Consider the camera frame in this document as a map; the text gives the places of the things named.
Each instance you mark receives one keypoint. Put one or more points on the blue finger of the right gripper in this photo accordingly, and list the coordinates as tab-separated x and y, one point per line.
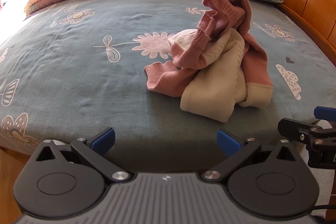
325	113
294	130

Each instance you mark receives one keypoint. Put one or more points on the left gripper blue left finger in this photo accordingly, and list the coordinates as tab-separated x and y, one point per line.
92	151

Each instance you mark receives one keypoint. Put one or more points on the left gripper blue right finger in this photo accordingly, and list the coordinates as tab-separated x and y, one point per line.
237	151

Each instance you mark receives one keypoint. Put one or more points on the pink and cream knit sweater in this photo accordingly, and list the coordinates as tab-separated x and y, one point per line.
215	66

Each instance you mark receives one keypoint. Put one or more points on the blue floral bed sheet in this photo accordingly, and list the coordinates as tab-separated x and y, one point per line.
76	68

